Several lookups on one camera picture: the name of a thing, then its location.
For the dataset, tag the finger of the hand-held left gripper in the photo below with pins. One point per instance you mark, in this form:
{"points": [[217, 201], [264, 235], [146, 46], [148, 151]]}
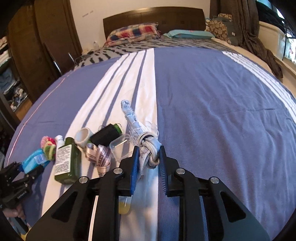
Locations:
{"points": [[34, 173], [11, 168]]}

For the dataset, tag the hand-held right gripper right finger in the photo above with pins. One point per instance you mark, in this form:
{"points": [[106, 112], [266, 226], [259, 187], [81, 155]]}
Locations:
{"points": [[163, 171]]}

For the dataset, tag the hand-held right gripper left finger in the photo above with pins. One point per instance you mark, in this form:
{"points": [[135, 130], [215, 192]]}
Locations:
{"points": [[135, 171]]}

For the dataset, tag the blue snack packet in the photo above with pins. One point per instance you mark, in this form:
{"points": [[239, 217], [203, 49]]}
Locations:
{"points": [[34, 160]]}

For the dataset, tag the black thread spool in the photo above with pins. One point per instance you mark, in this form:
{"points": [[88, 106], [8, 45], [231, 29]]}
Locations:
{"points": [[104, 135]]}

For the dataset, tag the white tape roll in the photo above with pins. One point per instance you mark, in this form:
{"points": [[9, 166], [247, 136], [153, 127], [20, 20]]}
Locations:
{"points": [[81, 136]]}

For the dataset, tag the person's left hand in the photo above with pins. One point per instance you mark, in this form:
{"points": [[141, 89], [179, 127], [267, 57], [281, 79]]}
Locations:
{"points": [[15, 211]]}

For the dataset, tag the pink and green scrunchie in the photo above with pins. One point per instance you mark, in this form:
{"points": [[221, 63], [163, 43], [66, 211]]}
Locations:
{"points": [[47, 146]]}

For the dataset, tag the clear plastic box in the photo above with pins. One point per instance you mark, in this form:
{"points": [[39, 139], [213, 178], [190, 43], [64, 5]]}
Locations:
{"points": [[118, 146]]}

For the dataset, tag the clear tube with yellow end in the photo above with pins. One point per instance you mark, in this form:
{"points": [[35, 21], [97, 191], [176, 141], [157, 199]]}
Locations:
{"points": [[124, 205]]}

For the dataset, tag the striped ribbon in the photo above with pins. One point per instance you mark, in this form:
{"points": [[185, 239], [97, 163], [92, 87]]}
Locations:
{"points": [[101, 155]]}

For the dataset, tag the green bottle with white label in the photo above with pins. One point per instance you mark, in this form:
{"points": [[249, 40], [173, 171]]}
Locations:
{"points": [[71, 162]]}

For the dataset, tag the small white bottle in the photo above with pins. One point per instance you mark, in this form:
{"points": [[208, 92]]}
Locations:
{"points": [[59, 141]]}

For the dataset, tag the blue and white striped blanket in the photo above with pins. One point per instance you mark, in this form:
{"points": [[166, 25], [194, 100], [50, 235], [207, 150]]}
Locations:
{"points": [[208, 115]]}

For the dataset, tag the pile of folded clothes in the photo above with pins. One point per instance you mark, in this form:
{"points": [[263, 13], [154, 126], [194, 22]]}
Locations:
{"points": [[9, 76]]}

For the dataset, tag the grey patterned blanket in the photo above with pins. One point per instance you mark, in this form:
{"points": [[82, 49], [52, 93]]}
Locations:
{"points": [[129, 46]]}

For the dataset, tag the dark wooden wardrobe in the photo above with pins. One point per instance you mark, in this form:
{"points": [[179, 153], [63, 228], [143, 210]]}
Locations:
{"points": [[46, 34]]}

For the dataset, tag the plaid pillow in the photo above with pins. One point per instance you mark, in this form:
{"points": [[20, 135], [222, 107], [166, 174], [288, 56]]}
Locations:
{"points": [[134, 32]]}

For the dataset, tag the teal pillow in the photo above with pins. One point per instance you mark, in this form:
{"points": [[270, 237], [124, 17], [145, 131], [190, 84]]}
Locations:
{"points": [[189, 34]]}

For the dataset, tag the cream bed sheet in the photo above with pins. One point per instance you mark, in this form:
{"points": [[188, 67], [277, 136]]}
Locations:
{"points": [[254, 58]]}

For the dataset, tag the dark wooden headboard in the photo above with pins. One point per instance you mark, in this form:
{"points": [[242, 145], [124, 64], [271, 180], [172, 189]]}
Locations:
{"points": [[161, 17]]}

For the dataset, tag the wood slice print cushion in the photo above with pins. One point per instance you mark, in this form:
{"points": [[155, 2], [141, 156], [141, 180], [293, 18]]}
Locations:
{"points": [[217, 25]]}

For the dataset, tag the brown curtain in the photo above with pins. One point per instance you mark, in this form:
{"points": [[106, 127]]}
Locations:
{"points": [[249, 23]]}

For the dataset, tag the white storage box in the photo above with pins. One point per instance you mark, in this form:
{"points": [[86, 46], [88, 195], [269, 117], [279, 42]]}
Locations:
{"points": [[270, 37]]}

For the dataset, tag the dark cloth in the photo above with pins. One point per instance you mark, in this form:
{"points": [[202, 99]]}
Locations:
{"points": [[268, 11]]}

